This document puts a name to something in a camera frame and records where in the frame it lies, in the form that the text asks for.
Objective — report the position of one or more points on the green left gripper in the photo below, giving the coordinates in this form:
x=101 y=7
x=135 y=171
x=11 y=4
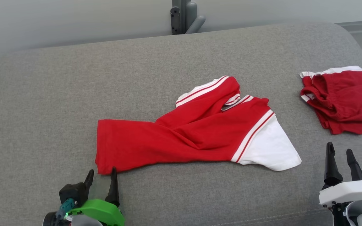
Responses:
x=102 y=212

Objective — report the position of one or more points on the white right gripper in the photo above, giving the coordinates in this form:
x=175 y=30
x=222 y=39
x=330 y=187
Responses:
x=350 y=191

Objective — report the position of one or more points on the red shorts white trim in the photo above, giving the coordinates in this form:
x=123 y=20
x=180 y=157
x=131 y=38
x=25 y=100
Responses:
x=347 y=100

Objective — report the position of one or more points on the red white t-shirt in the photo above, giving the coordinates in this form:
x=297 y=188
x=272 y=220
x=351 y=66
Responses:
x=168 y=141

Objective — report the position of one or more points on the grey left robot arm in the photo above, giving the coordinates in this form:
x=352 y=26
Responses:
x=85 y=221

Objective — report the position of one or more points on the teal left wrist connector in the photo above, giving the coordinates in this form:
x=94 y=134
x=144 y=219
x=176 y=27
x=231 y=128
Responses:
x=65 y=207

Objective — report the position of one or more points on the grey fabric sofa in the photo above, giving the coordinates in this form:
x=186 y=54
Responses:
x=58 y=94

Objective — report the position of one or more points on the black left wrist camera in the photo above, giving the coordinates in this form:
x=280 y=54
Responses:
x=72 y=191

